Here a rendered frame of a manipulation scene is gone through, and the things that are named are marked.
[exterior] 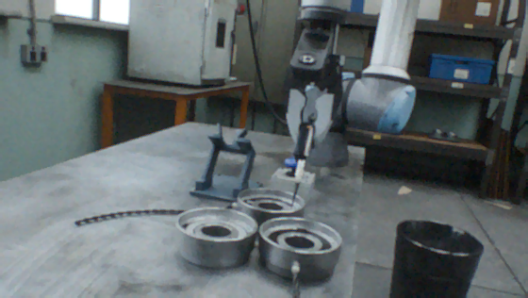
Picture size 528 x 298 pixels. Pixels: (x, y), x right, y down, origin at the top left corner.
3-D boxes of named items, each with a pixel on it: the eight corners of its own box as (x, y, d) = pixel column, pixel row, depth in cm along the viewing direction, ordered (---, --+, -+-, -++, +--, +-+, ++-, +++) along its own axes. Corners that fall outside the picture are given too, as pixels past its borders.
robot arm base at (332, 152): (296, 149, 122) (301, 115, 119) (349, 157, 118) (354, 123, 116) (286, 160, 107) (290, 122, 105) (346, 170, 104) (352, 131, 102)
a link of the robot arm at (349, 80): (313, 117, 119) (319, 68, 116) (358, 125, 112) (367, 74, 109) (293, 121, 108) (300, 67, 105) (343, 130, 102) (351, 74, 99)
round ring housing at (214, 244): (161, 262, 51) (163, 231, 50) (188, 229, 61) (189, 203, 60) (246, 277, 50) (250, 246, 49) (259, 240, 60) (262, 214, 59)
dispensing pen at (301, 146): (279, 205, 62) (304, 107, 68) (283, 212, 66) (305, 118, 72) (293, 207, 62) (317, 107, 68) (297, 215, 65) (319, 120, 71)
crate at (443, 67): (479, 84, 397) (484, 60, 392) (489, 86, 361) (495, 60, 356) (422, 77, 409) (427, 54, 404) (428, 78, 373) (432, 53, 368)
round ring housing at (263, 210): (306, 218, 70) (309, 194, 69) (295, 243, 60) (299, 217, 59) (246, 206, 73) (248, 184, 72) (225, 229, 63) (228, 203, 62)
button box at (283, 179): (306, 206, 75) (310, 181, 74) (269, 200, 77) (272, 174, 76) (313, 193, 83) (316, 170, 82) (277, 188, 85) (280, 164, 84)
